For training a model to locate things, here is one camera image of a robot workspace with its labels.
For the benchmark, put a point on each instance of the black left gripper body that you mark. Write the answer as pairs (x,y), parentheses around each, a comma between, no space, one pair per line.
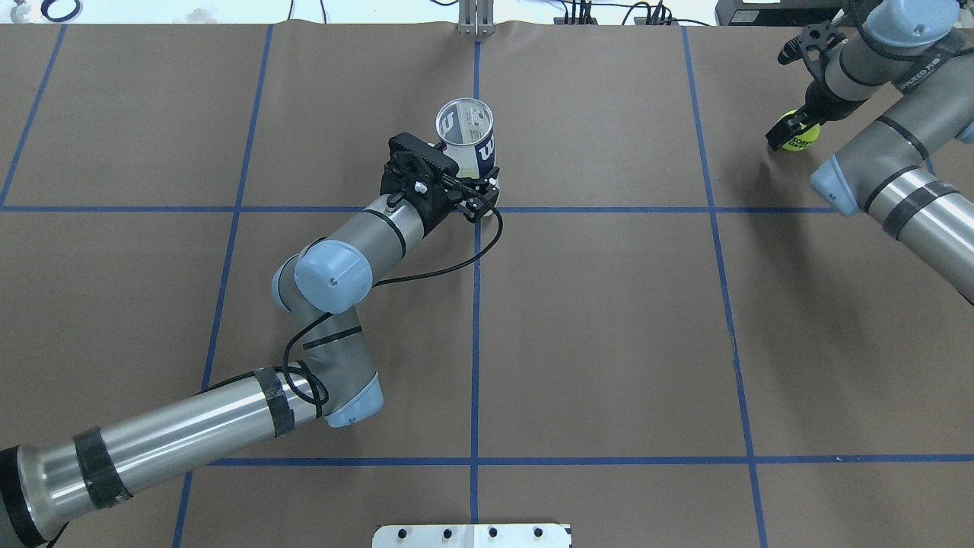
(440,214)

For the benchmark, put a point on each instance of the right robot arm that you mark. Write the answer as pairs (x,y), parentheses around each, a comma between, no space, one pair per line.
(914,46)

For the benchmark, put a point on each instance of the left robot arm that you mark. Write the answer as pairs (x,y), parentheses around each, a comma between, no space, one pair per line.
(324,370)

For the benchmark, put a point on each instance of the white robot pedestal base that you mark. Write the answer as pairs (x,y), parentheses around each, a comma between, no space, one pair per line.
(474,535)

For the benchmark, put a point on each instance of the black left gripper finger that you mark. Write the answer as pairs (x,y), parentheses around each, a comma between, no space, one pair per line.
(472,185)
(478,202)

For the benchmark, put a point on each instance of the Wilson tennis ball can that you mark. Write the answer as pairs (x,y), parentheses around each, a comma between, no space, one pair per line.
(466,128)

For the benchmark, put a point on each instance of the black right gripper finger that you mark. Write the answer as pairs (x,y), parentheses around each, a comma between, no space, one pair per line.
(787,131)
(814,123)

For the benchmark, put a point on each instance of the blue tape roll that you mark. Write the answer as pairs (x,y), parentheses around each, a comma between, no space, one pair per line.
(59,12)

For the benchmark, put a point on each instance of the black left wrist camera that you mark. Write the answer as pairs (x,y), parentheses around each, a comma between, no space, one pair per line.
(406,151)

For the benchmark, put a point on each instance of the black box with white label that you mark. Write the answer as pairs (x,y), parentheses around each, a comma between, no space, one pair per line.
(774,13)

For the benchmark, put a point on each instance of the aluminium frame post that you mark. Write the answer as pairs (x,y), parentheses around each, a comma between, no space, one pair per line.
(476,18)

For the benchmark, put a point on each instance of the tennis ball with Roland Garros print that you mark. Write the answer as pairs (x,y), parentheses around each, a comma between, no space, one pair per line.
(804,139)

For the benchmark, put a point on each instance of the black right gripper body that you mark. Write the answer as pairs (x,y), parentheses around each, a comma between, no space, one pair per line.
(821,100)

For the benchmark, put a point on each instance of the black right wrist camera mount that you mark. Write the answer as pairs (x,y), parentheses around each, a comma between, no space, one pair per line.
(812,46)

